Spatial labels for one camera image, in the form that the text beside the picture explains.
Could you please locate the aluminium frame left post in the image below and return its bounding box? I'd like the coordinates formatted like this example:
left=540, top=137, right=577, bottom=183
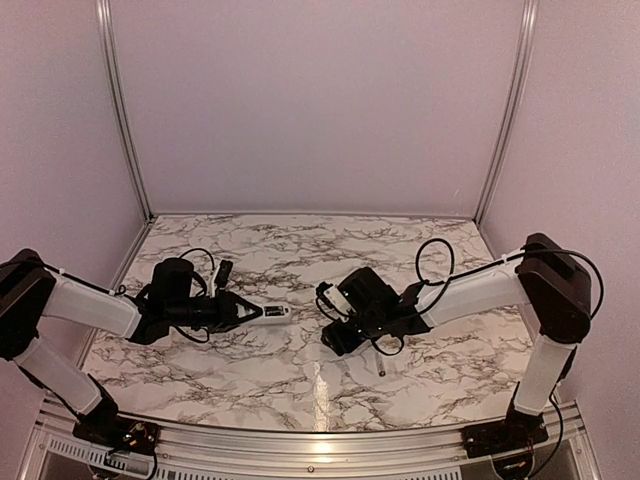
left=96, top=0, right=154, bottom=223

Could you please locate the aluminium front rail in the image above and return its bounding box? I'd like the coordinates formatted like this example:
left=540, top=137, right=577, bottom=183
left=17, top=397, right=602, bottom=479

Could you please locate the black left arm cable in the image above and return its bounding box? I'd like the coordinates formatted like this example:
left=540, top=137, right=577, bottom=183
left=0, top=248, right=221, bottom=480

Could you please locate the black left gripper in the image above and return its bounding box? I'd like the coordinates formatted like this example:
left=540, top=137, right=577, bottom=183
left=167, top=288, right=262, bottom=333

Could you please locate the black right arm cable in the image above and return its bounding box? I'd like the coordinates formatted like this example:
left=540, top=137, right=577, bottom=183
left=367, top=237, right=606, bottom=480

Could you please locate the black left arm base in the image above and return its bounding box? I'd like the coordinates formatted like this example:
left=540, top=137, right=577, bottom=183
left=72, top=412, right=159, bottom=456

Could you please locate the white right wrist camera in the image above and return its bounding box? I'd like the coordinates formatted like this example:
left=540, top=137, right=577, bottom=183
left=324, top=285, right=352, bottom=316

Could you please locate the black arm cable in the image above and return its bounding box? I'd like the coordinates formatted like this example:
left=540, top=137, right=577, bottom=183
left=0, top=248, right=221, bottom=480
left=367, top=237, right=606, bottom=480

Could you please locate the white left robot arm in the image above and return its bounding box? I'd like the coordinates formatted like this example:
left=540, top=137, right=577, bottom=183
left=1, top=249, right=265, bottom=445

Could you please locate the white remote control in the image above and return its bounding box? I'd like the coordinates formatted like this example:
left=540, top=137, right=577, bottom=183
left=255, top=304, right=292, bottom=326

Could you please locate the aluminium frame right post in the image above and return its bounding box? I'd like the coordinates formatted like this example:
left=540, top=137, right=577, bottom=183
left=473, top=0, right=540, bottom=230

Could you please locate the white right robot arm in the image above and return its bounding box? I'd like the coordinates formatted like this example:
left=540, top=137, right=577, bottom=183
left=316, top=233, right=602, bottom=448

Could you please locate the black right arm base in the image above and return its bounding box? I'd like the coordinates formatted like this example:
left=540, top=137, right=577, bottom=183
left=461, top=410, right=549, bottom=458

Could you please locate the aluminium frame post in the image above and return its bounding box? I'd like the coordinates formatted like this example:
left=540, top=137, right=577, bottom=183
left=473, top=0, right=540, bottom=230
left=96, top=0, right=154, bottom=223

